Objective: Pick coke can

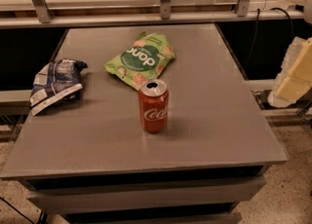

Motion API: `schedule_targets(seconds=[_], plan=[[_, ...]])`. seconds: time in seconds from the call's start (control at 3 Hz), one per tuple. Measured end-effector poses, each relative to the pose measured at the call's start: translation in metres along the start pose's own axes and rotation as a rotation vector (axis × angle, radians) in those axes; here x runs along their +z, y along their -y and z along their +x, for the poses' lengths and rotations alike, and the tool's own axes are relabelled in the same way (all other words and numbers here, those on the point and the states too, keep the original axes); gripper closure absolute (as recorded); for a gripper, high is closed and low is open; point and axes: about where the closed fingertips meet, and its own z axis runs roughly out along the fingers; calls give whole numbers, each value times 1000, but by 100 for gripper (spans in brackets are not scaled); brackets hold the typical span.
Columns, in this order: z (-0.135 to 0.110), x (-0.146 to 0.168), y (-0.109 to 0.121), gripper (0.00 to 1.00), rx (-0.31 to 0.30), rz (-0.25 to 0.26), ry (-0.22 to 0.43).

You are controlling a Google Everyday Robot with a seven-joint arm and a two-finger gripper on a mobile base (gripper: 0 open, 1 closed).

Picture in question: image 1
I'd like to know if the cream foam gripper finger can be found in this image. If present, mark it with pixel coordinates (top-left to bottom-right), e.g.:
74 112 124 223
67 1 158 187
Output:
268 37 312 108

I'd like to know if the red coke can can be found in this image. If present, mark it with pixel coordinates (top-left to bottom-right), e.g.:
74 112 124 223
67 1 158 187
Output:
138 79 169 133

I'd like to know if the grey cabinet drawer front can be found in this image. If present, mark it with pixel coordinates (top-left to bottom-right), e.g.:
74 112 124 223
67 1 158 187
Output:
28 176 266 214

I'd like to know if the green snack bag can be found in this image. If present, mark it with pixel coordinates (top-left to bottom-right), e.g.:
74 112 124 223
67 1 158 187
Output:
103 32 176 91

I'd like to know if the blue white chip bag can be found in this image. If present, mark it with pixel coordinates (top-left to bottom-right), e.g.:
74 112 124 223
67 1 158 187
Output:
29 58 88 116

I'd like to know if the lower grey drawer front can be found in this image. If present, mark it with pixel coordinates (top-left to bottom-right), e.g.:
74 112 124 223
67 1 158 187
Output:
67 213 242 224

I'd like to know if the black cable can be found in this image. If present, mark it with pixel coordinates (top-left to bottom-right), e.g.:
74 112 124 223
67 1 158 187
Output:
245 7 295 68

